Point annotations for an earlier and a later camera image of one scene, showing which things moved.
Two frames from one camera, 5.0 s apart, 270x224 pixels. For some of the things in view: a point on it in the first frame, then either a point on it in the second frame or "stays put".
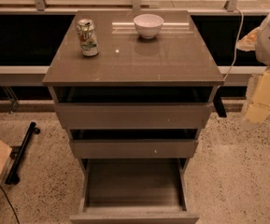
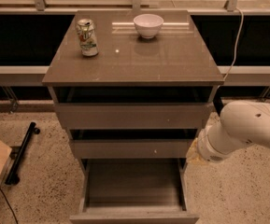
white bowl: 148,25 stays put
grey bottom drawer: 135,190 stays put
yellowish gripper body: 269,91 -> 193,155
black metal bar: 18,152 stays put
